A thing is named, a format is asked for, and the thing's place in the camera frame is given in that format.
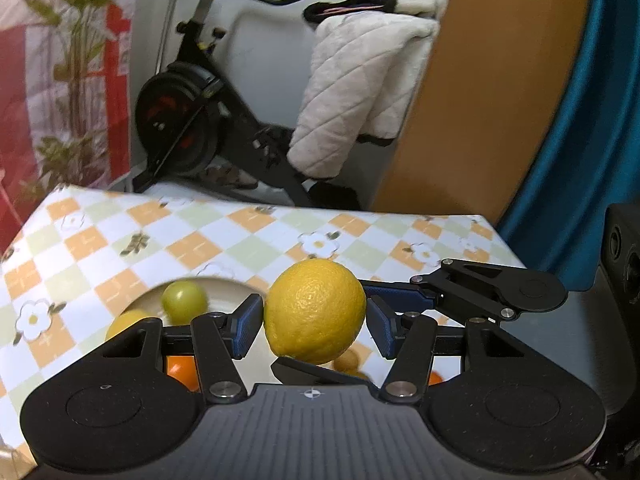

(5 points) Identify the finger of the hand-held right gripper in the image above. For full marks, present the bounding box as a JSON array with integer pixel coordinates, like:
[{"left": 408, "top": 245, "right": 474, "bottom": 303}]
[
  {"left": 361, "top": 259, "right": 568, "bottom": 321},
  {"left": 271, "top": 356, "right": 381, "bottom": 386}
]

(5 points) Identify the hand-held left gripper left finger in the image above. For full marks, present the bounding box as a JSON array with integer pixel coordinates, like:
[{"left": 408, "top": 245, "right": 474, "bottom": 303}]
[{"left": 102, "top": 294, "right": 264, "bottom": 405}]

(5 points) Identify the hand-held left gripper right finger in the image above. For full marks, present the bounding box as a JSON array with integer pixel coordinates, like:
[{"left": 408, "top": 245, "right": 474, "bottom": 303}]
[{"left": 367, "top": 296, "right": 526, "bottom": 405}]

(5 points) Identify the yellow lemon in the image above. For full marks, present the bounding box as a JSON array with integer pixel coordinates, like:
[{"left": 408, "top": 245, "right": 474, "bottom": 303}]
[
  {"left": 106, "top": 310, "right": 151, "bottom": 343},
  {"left": 263, "top": 259, "right": 367, "bottom": 366}
]

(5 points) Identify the yellowish green apple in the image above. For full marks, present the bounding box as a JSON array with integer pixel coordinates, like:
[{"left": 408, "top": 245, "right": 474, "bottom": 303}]
[{"left": 161, "top": 281, "right": 208, "bottom": 325}]

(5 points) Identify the checkered floral tablecloth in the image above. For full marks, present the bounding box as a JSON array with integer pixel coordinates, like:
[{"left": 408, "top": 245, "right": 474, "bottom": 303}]
[{"left": 0, "top": 185, "right": 528, "bottom": 480}]

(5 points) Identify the teal curtain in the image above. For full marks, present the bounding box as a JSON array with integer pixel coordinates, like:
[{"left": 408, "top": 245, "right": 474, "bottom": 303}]
[{"left": 497, "top": 0, "right": 640, "bottom": 291}]

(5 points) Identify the brown wooden board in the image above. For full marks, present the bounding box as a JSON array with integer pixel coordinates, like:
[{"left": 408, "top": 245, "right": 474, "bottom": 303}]
[{"left": 372, "top": 0, "right": 596, "bottom": 226}]

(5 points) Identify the white quilted blanket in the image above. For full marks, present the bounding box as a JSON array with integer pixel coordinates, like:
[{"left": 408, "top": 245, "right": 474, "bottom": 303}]
[{"left": 287, "top": 0, "right": 441, "bottom": 181}]

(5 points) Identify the black exercise bike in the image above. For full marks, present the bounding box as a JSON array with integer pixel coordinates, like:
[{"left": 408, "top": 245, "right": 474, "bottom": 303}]
[{"left": 132, "top": 0, "right": 363, "bottom": 211}]

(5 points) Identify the black fuzzy garment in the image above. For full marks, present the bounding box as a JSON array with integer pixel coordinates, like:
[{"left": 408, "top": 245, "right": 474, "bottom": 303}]
[{"left": 304, "top": 0, "right": 401, "bottom": 23}]

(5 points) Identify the green leafy plant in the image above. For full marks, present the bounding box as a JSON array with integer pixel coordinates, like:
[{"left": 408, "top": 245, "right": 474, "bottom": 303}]
[{"left": 20, "top": 0, "right": 116, "bottom": 196}]

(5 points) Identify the red and white printed cloth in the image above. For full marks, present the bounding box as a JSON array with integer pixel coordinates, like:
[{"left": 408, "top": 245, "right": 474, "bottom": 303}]
[{"left": 0, "top": 0, "right": 143, "bottom": 231}]

